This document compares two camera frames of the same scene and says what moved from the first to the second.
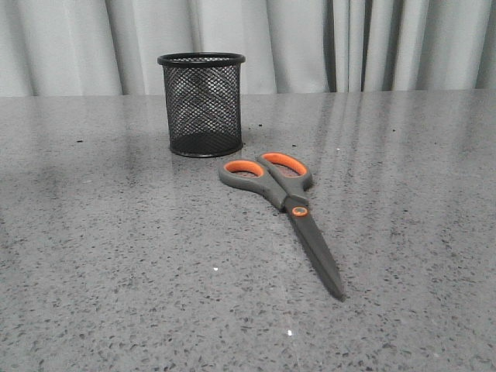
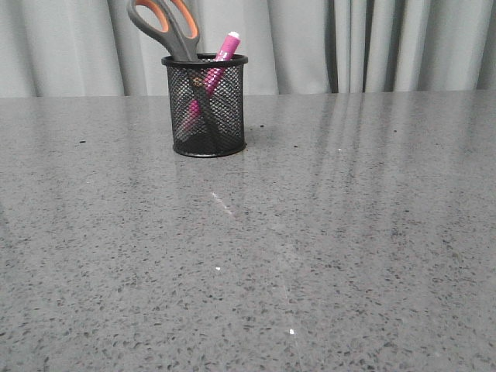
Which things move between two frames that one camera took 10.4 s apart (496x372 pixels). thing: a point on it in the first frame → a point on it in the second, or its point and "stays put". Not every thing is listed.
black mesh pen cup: x=202 y=92 stays put
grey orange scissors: x=284 y=179 → x=188 y=47
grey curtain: x=108 y=48 stays put
